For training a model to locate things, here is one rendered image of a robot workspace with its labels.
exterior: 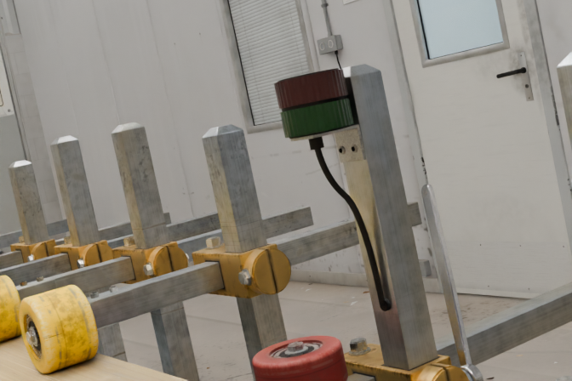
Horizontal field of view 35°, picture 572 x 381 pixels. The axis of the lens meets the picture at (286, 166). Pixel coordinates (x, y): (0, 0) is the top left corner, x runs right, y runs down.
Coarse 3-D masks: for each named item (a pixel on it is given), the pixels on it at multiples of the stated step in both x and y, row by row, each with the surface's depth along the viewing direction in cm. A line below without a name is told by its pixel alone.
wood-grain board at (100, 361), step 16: (0, 352) 108; (16, 352) 106; (0, 368) 99; (16, 368) 97; (32, 368) 96; (64, 368) 93; (80, 368) 91; (96, 368) 90; (112, 368) 89; (128, 368) 87; (144, 368) 86
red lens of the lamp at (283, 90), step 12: (324, 72) 74; (336, 72) 75; (276, 84) 76; (288, 84) 75; (300, 84) 74; (312, 84) 74; (324, 84) 74; (336, 84) 75; (288, 96) 75; (300, 96) 74; (312, 96) 74; (324, 96) 74; (336, 96) 75
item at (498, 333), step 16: (560, 288) 99; (528, 304) 96; (544, 304) 95; (560, 304) 96; (496, 320) 92; (512, 320) 92; (528, 320) 93; (544, 320) 94; (560, 320) 96; (448, 336) 90; (480, 336) 89; (496, 336) 91; (512, 336) 92; (528, 336) 93; (448, 352) 87; (480, 352) 89; (496, 352) 90
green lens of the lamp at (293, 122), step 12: (300, 108) 74; (312, 108) 74; (324, 108) 74; (336, 108) 75; (348, 108) 76; (288, 120) 76; (300, 120) 75; (312, 120) 74; (324, 120) 74; (336, 120) 75; (348, 120) 76; (288, 132) 76; (300, 132) 75; (312, 132) 74
